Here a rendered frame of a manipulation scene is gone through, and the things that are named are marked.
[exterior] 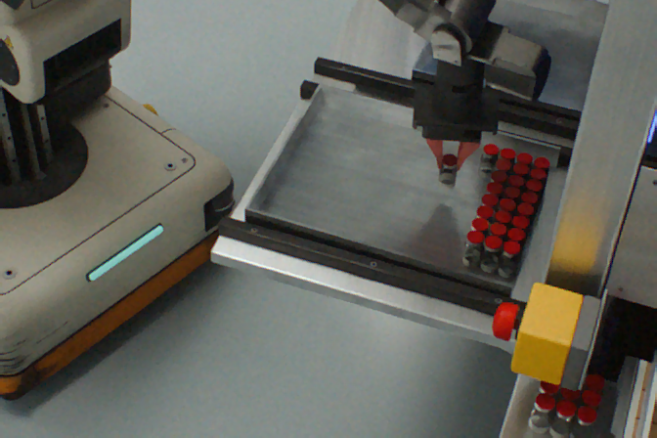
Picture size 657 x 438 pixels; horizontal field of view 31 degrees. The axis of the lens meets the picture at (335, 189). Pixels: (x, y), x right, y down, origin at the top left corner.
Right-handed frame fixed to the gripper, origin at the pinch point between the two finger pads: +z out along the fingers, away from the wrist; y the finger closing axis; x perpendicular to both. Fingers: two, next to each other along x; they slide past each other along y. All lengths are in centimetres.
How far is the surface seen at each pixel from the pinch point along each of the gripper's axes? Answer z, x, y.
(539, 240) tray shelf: 6.4, -6.0, 12.0
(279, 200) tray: 5.7, -3.8, -21.2
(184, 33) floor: 92, 142, -68
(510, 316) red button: -6.8, -30.1, 6.7
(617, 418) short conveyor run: 1.5, -35.7, 18.7
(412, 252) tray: 6.0, -10.5, -3.7
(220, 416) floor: 93, 23, -37
